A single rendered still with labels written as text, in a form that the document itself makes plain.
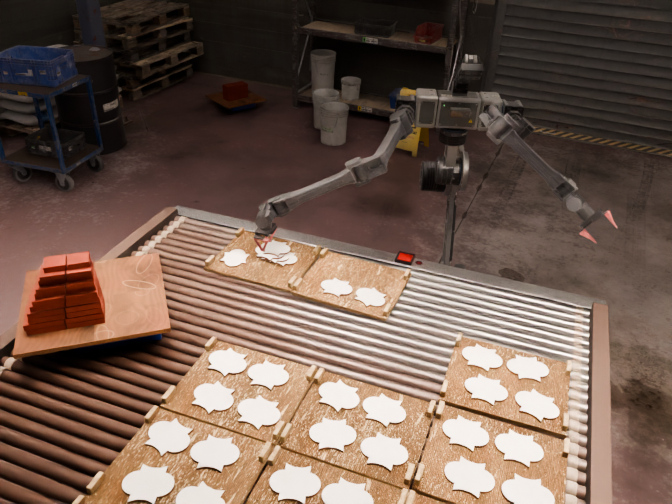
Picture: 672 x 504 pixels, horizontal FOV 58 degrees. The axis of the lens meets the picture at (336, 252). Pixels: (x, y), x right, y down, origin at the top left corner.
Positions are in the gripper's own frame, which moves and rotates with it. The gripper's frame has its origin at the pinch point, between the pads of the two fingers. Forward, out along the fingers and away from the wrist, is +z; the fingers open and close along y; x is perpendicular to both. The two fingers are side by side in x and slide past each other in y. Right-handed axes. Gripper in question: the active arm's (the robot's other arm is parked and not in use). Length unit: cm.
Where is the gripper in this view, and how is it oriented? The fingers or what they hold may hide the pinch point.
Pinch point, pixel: (265, 245)
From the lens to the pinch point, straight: 273.9
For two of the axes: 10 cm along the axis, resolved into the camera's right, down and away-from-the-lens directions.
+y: 2.5, -5.1, 8.2
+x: -9.7, -1.8, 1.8
